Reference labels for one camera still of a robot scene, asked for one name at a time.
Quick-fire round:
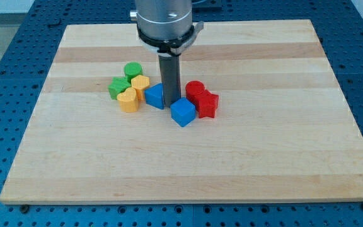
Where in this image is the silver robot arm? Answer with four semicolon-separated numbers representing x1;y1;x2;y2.
130;0;204;57

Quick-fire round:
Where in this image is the green cylinder block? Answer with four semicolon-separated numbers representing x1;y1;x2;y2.
124;62;143;82

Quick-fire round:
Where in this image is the yellow heart block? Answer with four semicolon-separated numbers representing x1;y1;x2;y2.
117;87;139;113

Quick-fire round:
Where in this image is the green star block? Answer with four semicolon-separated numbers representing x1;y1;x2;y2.
108;77;131;100

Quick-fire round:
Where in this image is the blue triangle block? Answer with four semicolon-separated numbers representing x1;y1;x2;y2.
144;83;164;110

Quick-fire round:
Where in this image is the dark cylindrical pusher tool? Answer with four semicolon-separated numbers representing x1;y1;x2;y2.
158;56;181;107

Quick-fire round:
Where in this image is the yellow hexagon block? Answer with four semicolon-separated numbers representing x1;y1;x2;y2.
131;75;150;102

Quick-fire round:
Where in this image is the blue cube block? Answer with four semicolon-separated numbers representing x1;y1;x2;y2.
170;98;196;127

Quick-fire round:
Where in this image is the red cylinder block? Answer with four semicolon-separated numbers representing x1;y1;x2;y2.
185;80;205;105

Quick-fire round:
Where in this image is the red star block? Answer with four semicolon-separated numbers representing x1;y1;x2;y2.
196;90;219;118

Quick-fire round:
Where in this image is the wooden board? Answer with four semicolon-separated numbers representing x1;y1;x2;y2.
0;20;363;205

